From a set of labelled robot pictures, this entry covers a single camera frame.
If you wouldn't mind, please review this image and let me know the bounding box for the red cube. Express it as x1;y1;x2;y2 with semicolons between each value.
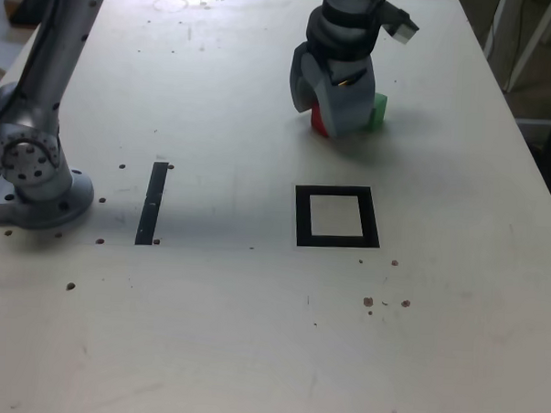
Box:
309;102;332;140

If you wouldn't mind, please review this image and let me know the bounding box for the black tape square outline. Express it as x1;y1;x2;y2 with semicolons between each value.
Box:
292;183;384;251

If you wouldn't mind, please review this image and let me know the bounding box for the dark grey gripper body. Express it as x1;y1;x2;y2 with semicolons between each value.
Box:
328;52;373;90

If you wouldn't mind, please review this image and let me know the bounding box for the black tape strip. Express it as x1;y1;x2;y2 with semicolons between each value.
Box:
134;160;169;248

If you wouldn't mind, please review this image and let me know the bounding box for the green cube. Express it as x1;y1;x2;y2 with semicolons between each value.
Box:
367;91;390;132

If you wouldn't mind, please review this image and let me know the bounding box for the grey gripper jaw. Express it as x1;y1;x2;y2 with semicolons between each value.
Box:
311;52;380;142
287;41;333;116

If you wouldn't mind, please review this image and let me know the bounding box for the white furniture frame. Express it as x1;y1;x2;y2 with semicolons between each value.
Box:
480;0;551;96

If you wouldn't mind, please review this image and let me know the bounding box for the brown box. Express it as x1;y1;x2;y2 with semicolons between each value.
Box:
2;0;43;27

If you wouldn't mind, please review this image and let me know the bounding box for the grey gripper camera box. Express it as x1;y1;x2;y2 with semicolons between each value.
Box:
386;4;422;46

